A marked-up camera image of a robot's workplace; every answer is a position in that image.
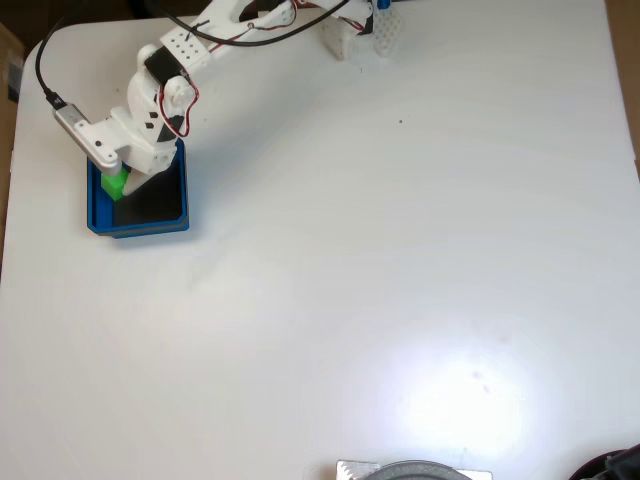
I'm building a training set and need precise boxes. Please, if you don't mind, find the blue square box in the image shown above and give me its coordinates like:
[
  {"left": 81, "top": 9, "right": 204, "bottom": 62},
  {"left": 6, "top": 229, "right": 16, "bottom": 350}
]
[{"left": 86, "top": 137, "right": 192, "bottom": 240}]

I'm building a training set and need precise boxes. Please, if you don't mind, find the red servo wire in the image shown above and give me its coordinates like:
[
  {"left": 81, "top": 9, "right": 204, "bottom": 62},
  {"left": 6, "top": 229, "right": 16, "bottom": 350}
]
[{"left": 158, "top": 73, "right": 201, "bottom": 140}]

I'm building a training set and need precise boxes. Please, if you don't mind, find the silver camera box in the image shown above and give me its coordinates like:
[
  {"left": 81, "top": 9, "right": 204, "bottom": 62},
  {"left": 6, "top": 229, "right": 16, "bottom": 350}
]
[{"left": 52, "top": 102, "right": 122, "bottom": 172}]

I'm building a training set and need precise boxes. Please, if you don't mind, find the grey round object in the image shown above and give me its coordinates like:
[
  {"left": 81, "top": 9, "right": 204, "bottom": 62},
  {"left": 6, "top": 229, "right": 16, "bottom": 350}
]
[{"left": 365, "top": 459, "right": 474, "bottom": 480}]

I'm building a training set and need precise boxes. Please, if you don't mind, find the brown cardboard box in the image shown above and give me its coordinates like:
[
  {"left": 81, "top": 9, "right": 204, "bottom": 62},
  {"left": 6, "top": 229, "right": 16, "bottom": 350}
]
[{"left": 0, "top": 21, "right": 26, "bottom": 107}]

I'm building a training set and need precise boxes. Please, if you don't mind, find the green cube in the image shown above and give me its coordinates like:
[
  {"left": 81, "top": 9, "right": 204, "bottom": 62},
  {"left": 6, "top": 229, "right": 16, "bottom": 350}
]
[{"left": 100, "top": 167, "right": 133, "bottom": 203}]

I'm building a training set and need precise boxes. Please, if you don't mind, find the black object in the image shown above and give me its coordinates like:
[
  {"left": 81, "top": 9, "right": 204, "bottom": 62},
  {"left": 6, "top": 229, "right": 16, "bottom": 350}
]
[{"left": 569, "top": 441, "right": 640, "bottom": 480}]

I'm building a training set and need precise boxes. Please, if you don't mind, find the silver metal bracket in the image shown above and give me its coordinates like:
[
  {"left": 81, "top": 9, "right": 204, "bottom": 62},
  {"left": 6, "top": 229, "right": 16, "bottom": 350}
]
[{"left": 335, "top": 459, "right": 494, "bottom": 480}]

